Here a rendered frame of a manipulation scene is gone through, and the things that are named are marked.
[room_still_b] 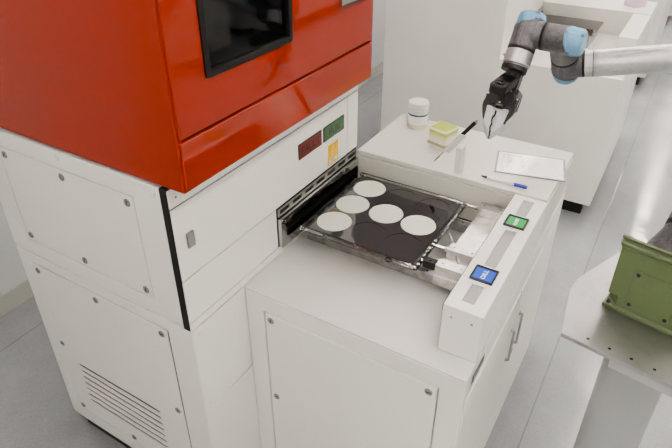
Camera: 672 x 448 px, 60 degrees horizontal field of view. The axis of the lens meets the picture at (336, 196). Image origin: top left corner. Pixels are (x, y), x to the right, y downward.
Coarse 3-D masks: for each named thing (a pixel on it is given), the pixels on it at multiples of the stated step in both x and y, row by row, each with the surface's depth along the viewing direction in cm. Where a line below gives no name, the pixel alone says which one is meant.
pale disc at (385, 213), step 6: (384, 204) 177; (372, 210) 174; (378, 210) 174; (384, 210) 174; (390, 210) 174; (396, 210) 174; (372, 216) 171; (378, 216) 171; (384, 216) 171; (390, 216) 171; (396, 216) 171; (402, 216) 171; (384, 222) 169; (390, 222) 169
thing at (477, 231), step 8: (480, 216) 175; (472, 224) 171; (480, 224) 171; (488, 224) 171; (464, 232) 168; (472, 232) 168; (480, 232) 168; (488, 232) 168; (464, 240) 164; (472, 240) 164; (480, 240) 164; (472, 248) 161; (464, 264) 155; (440, 280) 151; (448, 280) 150; (448, 288) 151
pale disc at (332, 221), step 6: (324, 216) 171; (330, 216) 171; (336, 216) 171; (342, 216) 171; (348, 216) 171; (318, 222) 169; (324, 222) 169; (330, 222) 169; (336, 222) 169; (342, 222) 169; (348, 222) 169; (324, 228) 166; (330, 228) 166; (336, 228) 166; (342, 228) 166
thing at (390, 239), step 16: (352, 192) 183; (384, 192) 183; (400, 192) 183; (416, 192) 183; (336, 208) 175; (368, 208) 175; (400, 208) 175; (416, 208) 175; (432, 208) 175; (448, 208) 175; (352, 224) 168; (368, 224) 168; (384, 224) 168; (400, 224) 168; (352, 240) 161; (368, 240) 161; (384, 240) 161; (400, 240) 161; (416, 240) 161; (432, 240) 161; (400, 256) 155; (416, 256) 155
